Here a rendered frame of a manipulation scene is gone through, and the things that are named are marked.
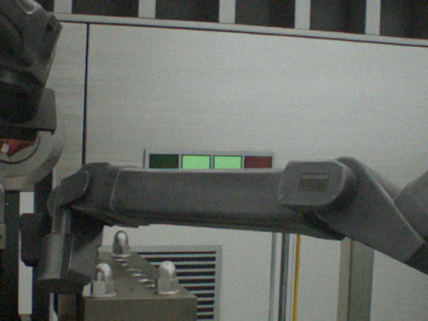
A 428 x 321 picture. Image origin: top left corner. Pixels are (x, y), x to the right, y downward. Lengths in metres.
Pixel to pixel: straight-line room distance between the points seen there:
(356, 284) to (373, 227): 1.25
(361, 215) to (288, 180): 0.08
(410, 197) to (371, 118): 1.05
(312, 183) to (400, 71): 1.06
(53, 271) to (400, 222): 0.48
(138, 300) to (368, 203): 0.58
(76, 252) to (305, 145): 0.74
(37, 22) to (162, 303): 0.49
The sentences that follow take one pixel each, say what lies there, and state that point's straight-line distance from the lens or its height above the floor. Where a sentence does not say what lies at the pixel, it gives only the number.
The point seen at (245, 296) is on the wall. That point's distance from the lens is 4.18.
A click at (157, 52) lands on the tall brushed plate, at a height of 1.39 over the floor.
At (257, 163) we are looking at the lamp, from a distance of 1.61.
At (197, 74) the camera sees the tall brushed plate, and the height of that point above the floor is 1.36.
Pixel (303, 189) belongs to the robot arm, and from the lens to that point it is 0.71.
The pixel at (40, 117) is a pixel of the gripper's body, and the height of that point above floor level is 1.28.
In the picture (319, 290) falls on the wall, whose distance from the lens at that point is 4.33.
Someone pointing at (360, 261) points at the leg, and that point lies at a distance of 1.91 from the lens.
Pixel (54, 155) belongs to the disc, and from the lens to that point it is 1.19.
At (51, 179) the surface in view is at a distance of 1.21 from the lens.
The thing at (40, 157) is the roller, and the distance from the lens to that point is 1.18.
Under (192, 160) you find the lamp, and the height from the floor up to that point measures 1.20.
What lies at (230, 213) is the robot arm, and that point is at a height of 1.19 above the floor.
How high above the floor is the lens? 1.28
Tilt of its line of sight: 3 degrees down
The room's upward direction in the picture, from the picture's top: 2 degrees clockwise
